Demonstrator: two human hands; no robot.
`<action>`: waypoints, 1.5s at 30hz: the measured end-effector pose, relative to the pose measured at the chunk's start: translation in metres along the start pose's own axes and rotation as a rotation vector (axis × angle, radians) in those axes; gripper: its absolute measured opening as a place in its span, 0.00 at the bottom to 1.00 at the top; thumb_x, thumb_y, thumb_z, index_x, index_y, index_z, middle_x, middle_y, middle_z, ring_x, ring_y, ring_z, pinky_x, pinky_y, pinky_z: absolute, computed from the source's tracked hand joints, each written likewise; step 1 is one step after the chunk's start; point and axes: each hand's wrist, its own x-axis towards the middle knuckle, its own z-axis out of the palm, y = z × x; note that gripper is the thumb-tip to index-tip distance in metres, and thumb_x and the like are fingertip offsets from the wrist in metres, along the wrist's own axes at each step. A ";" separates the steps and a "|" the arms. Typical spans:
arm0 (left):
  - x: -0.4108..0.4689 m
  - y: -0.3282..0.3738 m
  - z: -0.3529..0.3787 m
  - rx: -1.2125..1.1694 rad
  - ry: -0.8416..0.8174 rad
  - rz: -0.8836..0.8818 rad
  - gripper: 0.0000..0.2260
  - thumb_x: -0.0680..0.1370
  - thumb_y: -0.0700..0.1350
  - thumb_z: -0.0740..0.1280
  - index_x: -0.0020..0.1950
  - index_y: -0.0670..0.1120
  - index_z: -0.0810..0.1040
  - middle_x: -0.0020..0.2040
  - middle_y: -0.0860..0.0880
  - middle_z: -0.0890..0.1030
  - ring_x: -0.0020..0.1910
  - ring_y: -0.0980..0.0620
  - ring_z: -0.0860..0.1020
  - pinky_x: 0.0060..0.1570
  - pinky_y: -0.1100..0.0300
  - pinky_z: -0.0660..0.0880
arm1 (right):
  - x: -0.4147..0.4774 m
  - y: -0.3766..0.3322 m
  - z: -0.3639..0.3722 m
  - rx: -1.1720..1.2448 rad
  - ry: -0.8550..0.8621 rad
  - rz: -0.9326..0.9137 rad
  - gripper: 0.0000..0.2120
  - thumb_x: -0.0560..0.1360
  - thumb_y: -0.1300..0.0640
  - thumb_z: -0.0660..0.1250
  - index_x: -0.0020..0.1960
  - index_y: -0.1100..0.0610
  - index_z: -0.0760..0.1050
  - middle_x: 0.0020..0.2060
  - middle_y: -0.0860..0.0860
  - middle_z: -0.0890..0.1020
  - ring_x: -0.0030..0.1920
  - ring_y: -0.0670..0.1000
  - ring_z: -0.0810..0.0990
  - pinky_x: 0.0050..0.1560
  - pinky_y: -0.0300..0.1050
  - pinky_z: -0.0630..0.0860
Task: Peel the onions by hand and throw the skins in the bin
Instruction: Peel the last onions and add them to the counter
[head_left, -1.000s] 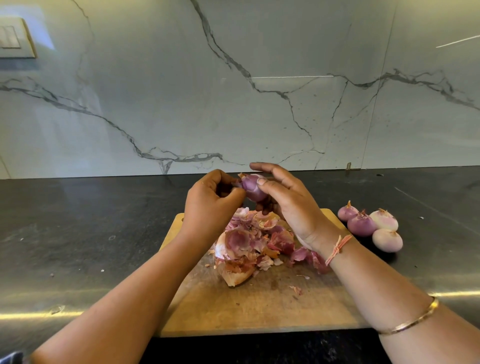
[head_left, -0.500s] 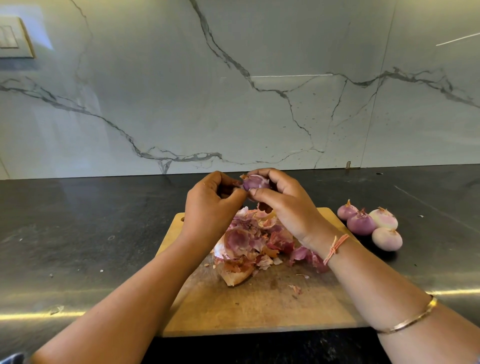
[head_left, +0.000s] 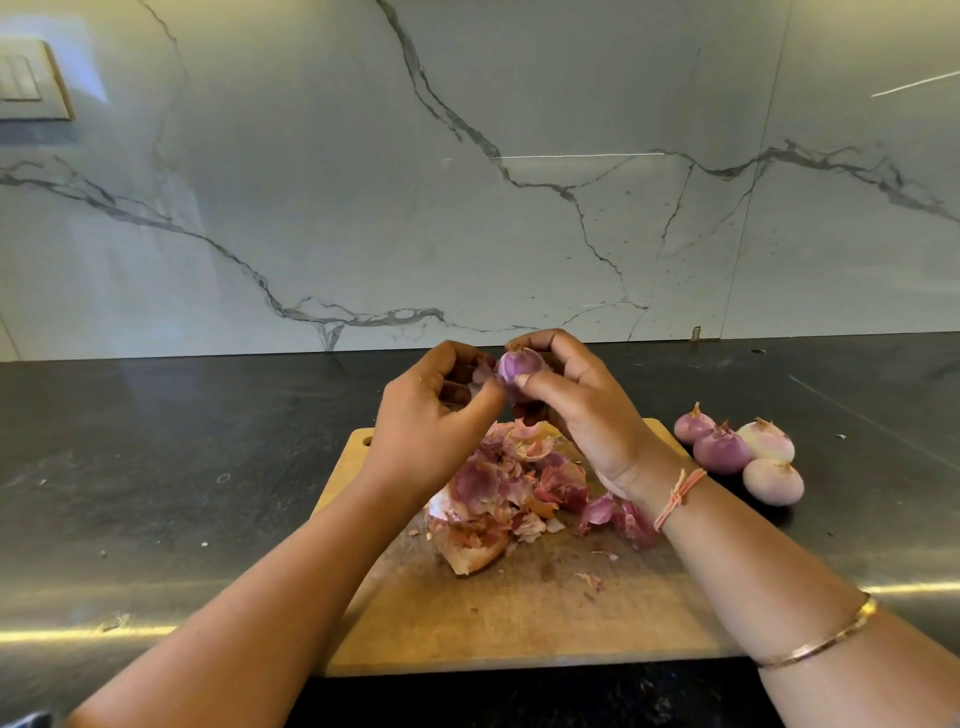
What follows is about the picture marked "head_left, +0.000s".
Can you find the person's left hand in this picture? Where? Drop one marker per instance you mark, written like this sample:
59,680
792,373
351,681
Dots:
428,420

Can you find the person's right hand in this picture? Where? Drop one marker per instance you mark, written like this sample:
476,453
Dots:
600,405

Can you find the red onion with pale patch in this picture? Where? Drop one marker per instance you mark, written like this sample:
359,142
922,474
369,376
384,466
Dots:
518,366

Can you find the small red onion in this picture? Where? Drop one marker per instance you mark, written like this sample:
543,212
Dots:
695,425

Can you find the pile of onion peels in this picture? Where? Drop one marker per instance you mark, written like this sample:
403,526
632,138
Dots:
495,495

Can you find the brownish red onion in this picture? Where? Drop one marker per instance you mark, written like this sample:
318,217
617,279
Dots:
767,441

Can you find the person's left forearm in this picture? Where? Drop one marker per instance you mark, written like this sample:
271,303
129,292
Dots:
218,630

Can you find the person's right forearm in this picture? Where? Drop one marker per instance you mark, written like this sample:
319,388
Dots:
822,600

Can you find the wooden cutting board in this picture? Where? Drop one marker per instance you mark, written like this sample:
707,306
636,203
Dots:
435,615

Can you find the gold bangle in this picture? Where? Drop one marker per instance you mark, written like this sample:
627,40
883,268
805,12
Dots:
818,636

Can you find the black white plaid sleeve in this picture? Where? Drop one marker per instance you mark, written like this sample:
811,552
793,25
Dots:
23,719

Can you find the white wall switch plate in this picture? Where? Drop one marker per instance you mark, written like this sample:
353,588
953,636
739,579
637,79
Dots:
27,78

